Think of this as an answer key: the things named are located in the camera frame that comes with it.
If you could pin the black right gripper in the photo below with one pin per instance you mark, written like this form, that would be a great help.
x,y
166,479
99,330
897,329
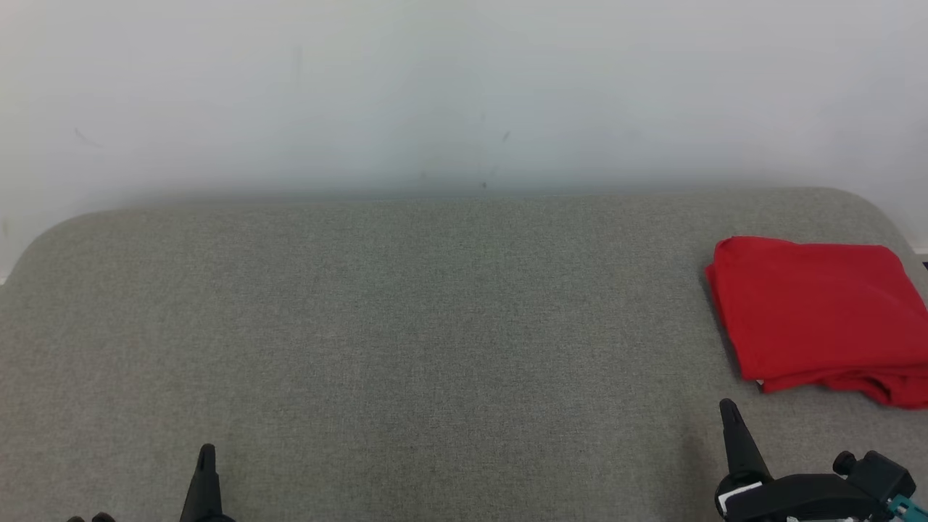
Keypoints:
x,y
805,500

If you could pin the grey fabric sofa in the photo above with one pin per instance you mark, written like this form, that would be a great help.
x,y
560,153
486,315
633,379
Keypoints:
x,y
362,326

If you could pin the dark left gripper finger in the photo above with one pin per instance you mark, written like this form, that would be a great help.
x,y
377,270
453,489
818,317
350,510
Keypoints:
x,y
206,493

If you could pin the red basketball jersey white sleeves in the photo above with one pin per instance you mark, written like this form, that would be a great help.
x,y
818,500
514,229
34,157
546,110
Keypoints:
x,y
819,312

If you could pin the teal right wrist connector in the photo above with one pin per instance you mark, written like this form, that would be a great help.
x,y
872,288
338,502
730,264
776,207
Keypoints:
x,y
906,507

